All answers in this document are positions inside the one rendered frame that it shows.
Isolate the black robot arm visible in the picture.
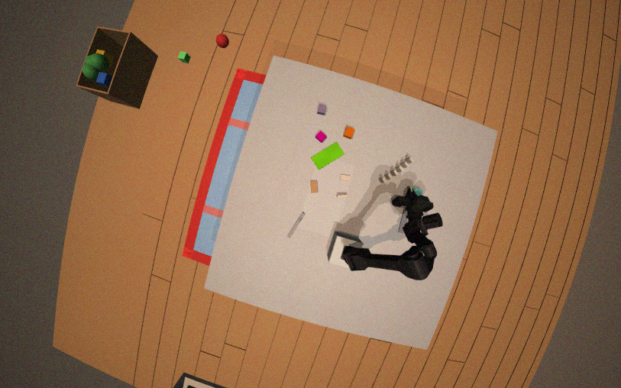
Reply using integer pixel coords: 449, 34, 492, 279
341, 195, 443, 280

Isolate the magenta block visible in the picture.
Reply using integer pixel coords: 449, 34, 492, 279
315, 131, 327, 143

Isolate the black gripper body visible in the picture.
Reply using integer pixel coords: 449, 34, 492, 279
392, 196, 434, 219

